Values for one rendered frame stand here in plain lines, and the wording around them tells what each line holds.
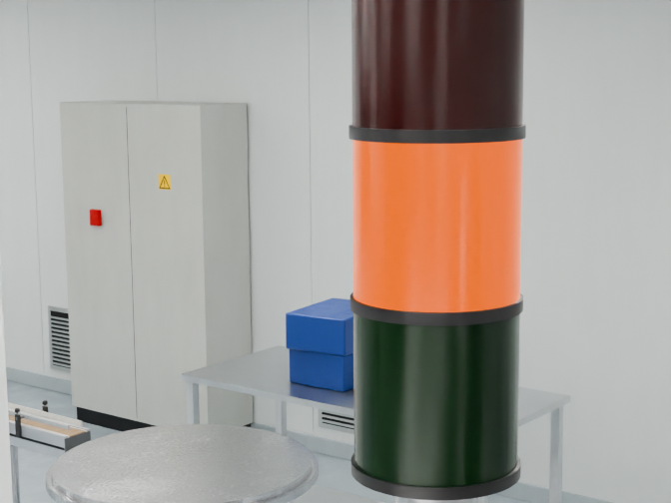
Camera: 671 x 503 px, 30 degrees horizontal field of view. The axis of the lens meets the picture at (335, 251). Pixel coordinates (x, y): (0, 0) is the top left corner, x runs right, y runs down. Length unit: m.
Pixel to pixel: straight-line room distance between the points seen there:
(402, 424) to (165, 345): 7.23
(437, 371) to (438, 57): 0.09
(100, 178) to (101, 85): 0.81
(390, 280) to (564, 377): 6.15
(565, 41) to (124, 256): 3.03
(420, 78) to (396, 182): 0.03
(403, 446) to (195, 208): 6.90
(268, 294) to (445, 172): 7.18
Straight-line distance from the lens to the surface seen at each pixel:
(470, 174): 0.34
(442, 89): 0.34
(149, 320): 7.64
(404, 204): 0.34
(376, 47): 0.34
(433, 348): 0.35
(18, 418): 4.97
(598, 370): 6.39
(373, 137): 0.35
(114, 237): 7.76
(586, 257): 6.31
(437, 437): 0.35
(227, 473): 4.31
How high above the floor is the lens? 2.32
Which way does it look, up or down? 9 degrees down
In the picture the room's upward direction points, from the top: straight up
